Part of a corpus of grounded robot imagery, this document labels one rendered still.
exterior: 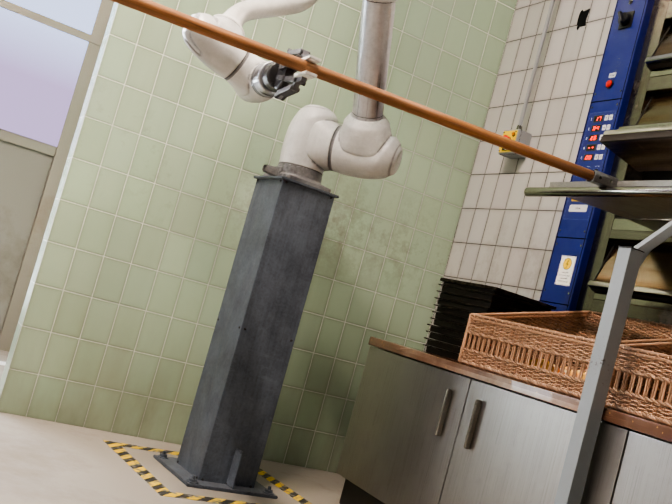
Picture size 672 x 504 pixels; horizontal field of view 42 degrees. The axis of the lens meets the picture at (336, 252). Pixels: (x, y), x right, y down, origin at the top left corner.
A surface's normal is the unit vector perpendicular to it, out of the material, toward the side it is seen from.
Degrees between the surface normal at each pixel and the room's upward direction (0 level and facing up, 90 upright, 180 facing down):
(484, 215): 90
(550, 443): 90
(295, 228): 90
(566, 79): 90
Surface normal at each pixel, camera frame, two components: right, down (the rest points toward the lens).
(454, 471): -0.86, -0.27
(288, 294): 0.51, 0.08
